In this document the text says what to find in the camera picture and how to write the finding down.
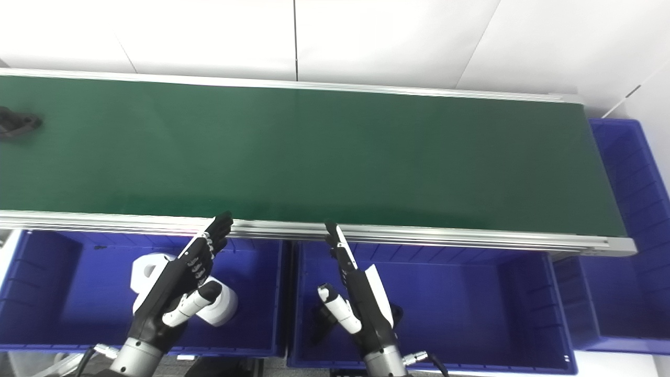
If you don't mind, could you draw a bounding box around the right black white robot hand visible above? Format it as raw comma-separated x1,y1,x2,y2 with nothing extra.
317,219,399,355

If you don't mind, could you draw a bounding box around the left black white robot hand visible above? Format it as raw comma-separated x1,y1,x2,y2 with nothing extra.
127,211,234,351

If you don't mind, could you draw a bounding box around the black flanged part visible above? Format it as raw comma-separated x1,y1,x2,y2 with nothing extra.
0,106,43,138

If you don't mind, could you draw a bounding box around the white cylindrical plastic part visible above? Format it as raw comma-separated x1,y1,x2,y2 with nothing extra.
131,253,239,328

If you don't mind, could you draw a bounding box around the green conveyor belt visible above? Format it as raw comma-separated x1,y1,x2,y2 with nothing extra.
0,75,628,237
0,67,638,257

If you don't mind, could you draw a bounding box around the blue plastic bin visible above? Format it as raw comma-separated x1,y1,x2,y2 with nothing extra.
287,240,577,375
0,229,287,358
552,118,670,356

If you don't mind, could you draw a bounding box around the black robot torso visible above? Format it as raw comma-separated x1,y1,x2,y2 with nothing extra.
196,357,264,377

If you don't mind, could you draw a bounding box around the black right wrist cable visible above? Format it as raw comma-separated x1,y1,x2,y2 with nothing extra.
403,351,451,377

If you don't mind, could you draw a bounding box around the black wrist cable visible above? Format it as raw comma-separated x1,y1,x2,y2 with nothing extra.
403,351,451,377
76,344,119,377

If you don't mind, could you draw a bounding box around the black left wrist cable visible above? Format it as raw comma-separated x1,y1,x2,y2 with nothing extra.
76,344,119,377

